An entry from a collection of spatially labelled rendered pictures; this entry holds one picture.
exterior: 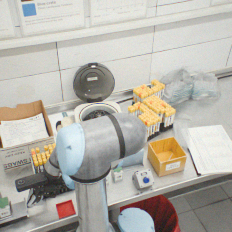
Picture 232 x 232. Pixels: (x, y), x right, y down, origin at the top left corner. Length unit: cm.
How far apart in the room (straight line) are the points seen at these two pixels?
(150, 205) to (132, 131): 136
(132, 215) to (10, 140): 79
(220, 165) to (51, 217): 79
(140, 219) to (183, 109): 96
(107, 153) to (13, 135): 98
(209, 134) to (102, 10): 81
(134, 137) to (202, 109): 120
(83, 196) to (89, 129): 20
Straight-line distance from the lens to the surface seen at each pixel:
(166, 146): 167
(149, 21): 179
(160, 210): 212
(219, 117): 196
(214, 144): 177
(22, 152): 160
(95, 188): 89
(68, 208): 149
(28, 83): 179
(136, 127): 83
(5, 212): 144
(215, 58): 220
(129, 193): 153
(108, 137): 80
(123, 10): 173
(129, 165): 160
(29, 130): 175
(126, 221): 113
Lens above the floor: 210
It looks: 40 degrees down
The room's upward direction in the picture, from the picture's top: 1 degrees clockwise
